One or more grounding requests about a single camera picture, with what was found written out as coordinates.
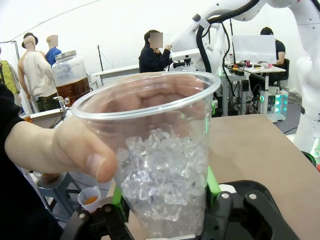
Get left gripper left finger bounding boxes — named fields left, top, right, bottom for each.
left=66, top=184, right=137, bottom=240

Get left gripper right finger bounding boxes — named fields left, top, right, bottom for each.
left=201, top=166, right=301, bottom=240

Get tall clear ice cup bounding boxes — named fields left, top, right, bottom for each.
left=71, top=71, right=222, bottom=239

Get person's left forearm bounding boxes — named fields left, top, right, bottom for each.
left=0, top=83, right=25, bottom=171

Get small spouted cup orange drink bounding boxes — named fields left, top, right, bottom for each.
left=77, top=185, right=102, bottom=214

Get glass drink dispenser jar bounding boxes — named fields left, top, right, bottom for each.
left=51, top=50, right=92, bottom=111

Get person's left hand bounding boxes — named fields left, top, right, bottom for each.
left=4, top=73, right=210, bottom=184

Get grey metal stool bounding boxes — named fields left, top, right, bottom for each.
left=36, top=171, right=84, bottom=221

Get person in black sweater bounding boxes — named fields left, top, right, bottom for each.
left=0, top=83, right=65, bottom=240

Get lit computer case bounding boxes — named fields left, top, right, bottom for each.
left=258, top=89, right=289, bottom=121

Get white side table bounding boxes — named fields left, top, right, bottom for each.
left=23, top=108, right=74, bottom=131

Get cluttered white desk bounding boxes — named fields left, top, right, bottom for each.
left=219, top=62, right=287, bottom=117

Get mannequin white top camouflage trousers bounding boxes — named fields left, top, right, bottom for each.
left=17, top=32, right=60, bottom=114

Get white computer monitor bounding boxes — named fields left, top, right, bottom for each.
left=231, top=34, right=278, bottom=65

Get seated person black cap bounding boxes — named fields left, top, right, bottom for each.
left=259, top=26, right=287, bottom=87

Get seated person black clothes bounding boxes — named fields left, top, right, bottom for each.
left=138, top=29, right=174, bottom=74

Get yellow-green jacket mannequin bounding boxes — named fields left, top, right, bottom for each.
left=0, top=59, right=23, bottom=96

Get mannequin blue shirt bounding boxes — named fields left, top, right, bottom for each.
left=45, top=34, right=63, bottom=67

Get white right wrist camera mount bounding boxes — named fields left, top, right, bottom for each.
left=170, top=48, right=201, bottom=70

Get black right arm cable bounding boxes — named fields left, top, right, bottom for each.
left=196, top=0, right=261, bottom=74

